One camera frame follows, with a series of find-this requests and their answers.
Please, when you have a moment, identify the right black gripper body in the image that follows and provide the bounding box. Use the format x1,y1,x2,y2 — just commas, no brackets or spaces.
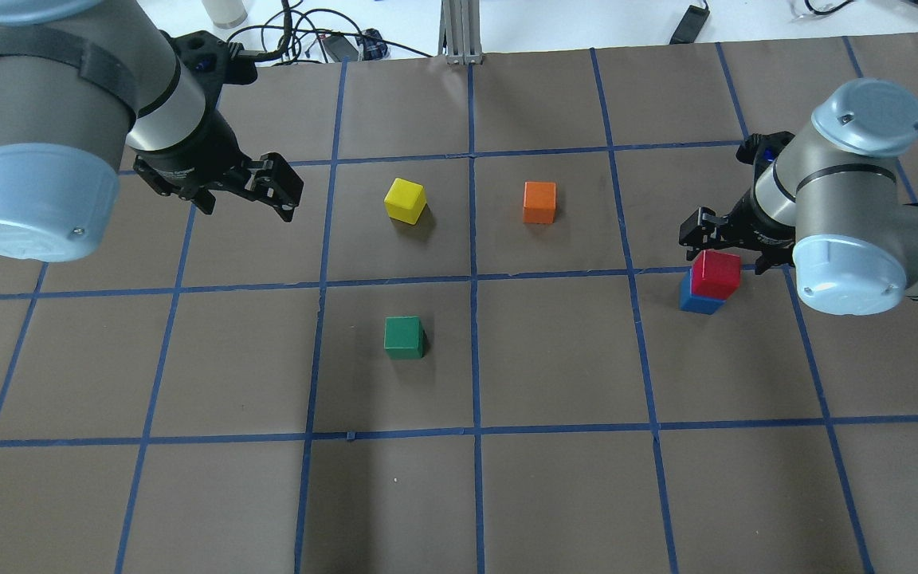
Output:
726,191,795,252

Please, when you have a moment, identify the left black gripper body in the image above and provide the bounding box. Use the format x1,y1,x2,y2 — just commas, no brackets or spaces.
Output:
132,116,247,193

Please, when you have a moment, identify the red block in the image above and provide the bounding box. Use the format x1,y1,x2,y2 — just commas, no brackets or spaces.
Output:
689,250,742,301

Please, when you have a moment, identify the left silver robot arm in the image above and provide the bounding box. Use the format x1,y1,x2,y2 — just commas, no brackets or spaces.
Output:
0,1,304,262

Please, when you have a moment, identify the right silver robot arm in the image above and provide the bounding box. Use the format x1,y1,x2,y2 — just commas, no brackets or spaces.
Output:
678,77,918,316

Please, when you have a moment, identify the blue block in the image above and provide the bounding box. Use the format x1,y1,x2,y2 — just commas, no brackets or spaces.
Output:
678,271,726,316

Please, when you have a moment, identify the yellow block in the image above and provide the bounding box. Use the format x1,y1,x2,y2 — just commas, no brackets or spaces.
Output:
383,178,427,225

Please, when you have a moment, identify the orange block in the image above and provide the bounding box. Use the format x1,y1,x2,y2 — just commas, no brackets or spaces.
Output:
522,181,558,225

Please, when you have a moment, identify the green block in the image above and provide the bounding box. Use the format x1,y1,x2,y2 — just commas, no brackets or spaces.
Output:
383,316,426,360

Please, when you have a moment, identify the white bottle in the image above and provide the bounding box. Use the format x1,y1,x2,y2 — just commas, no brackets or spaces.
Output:
201,0,248,29

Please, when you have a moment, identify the black power adapter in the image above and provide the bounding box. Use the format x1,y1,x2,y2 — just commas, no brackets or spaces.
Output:
668,3,710,45

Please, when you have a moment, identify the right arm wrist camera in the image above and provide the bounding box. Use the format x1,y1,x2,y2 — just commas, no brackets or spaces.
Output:
736,131,795,182

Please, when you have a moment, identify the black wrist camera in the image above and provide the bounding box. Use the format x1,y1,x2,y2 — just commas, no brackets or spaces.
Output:
163,30,259,94

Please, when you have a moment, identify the black cables bundle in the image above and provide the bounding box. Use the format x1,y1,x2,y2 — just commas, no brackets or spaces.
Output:
220,0,432,69

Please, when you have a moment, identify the aluminium frame post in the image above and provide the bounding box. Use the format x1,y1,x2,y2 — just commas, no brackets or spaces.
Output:
438,0,484,65

